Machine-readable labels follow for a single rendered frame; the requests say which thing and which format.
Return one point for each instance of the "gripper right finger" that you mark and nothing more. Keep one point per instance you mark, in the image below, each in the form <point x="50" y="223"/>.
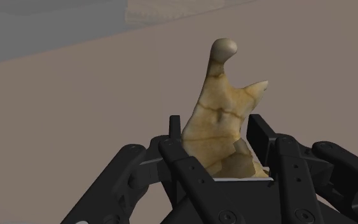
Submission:
<point x="293" y="167"/>

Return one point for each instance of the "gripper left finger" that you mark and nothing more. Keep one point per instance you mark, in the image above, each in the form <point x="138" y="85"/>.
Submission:
<point x="185" y="173"/>

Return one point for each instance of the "tan mottled animal figure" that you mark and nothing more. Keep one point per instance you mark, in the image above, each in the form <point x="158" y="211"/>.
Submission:
<point x="219" y="118"/>

